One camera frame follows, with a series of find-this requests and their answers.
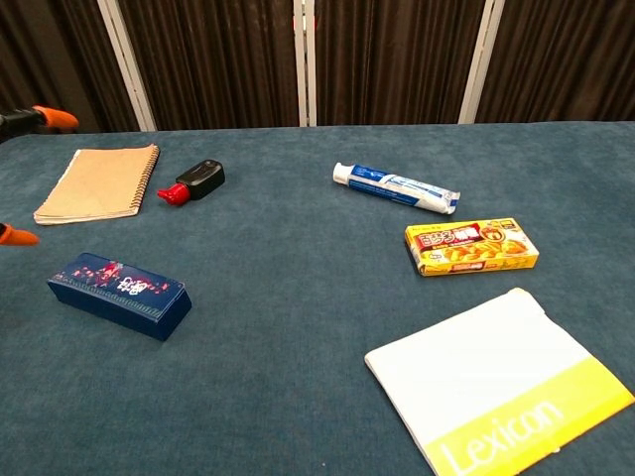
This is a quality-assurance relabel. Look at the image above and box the blue felt table cloth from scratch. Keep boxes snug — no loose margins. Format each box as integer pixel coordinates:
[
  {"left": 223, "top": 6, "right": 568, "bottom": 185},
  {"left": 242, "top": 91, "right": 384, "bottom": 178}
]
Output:
[{"left": 0, "top": 120, "right": 635, "bottom": 476}]

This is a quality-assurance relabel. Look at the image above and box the white screen frame post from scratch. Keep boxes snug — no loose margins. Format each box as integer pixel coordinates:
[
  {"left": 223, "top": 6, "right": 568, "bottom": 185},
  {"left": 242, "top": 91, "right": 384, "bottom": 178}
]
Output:
[
  {"left": 96, "top": 0, "right": 159, "bottom": 133},
  {"left": 292, "top": 0, "right": 318, "bottom": 128},
  {"left": 456, "top": 0, "right": 498, "bottom": 125}
]

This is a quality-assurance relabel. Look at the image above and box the tan spiral notebook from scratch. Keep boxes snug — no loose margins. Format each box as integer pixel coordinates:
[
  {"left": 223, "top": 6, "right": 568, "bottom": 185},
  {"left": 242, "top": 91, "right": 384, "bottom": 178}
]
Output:
[{"left": 33, "top": 143, "right": 162, "bottom": 227}]

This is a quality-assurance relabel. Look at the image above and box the blue glasses case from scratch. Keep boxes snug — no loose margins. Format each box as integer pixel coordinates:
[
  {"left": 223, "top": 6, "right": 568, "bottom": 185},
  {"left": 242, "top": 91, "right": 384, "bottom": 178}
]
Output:
[{"left": 47, "top": 252, "right": 193, "bottom": 342}]

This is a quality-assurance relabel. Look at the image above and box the white yellow Lexicon book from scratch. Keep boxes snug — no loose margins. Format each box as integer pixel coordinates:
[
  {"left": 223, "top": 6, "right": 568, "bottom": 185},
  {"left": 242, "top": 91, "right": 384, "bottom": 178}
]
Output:
[{"left": 364, "top": 287, "right": 635, "bottom": 476}]

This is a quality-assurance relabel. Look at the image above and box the dark brown pleated curtain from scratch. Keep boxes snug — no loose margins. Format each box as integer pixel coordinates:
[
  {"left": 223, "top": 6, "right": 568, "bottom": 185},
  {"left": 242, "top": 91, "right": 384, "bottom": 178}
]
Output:
[
  {"left": 117, "top": 0, "right": 301, "bottom": 132},
  {"left": 475, "top": 0, "right": 635, "bottom": 124},
  {"left": 315, "top": 0, "right": 485, "bottom": 127},
  {"left": 0, "top": 0, "right": 140, "bottom": 144}
]

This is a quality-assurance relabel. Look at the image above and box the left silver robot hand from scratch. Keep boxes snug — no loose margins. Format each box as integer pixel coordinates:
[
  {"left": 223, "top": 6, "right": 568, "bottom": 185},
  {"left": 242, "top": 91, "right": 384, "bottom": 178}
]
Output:
[{"left": 0, "top": 105, "right": 79, "bottom": 248}]

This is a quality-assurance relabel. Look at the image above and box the yellow curry roux box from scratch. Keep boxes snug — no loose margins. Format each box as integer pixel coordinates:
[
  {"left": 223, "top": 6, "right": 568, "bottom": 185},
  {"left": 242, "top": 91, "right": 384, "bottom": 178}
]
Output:
[{"left": 404, "top": 215, "right": 541, "bottom": 278}]

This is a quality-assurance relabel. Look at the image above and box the white blue toothpaste tube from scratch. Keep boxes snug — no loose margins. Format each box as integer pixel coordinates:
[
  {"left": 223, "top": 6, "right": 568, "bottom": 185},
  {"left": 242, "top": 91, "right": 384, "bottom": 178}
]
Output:
[{"left": 331, "top": 162, "right": 461, "bottom": 216}]

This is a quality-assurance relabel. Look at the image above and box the black bottle red cap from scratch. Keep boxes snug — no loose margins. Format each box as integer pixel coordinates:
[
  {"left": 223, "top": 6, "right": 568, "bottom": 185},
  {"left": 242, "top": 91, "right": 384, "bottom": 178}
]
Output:
[{"left": 156, "top": 159, "right": 226, "bottom": 206}]

